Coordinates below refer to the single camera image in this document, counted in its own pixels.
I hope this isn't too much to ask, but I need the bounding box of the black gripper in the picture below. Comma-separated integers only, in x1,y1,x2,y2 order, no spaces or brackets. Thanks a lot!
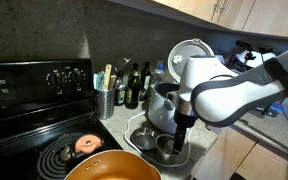
172,111,196,155

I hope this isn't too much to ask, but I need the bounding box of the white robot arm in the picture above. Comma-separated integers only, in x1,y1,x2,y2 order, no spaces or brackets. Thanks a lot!
172,50,288,154

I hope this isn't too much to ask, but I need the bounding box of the small silver pot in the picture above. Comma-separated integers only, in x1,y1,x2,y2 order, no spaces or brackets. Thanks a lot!
156,134,176,165

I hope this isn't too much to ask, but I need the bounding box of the orange interior cooking pot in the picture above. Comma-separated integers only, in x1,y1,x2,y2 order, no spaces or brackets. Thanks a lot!
64,150,161,180

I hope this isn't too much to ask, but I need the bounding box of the white rice cooker lid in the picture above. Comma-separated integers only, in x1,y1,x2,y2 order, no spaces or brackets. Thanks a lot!
167,38,213,82

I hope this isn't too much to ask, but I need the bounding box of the clear plastic water bottle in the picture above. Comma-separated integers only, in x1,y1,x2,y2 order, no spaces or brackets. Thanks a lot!
153,64,165,83

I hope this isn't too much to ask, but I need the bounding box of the green olive oil bottle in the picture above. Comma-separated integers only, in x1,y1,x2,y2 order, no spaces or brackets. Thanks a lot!
125,63,140,109

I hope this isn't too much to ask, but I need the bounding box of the dark wine bottle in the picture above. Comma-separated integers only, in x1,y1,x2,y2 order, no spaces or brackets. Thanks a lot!
139,62,151,101

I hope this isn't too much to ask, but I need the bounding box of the perforated steel utensil holder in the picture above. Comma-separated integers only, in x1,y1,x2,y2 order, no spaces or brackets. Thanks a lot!
95,90,115,120

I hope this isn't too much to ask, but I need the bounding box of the wooden spatula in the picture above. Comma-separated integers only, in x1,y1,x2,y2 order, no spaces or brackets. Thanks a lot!
103,64,112,91

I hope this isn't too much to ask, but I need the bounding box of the black electric stove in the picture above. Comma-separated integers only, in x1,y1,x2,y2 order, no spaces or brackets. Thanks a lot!
0,59,120,180

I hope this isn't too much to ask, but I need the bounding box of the wire mesh strainer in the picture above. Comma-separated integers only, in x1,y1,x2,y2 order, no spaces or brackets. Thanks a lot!
115,57,132,72

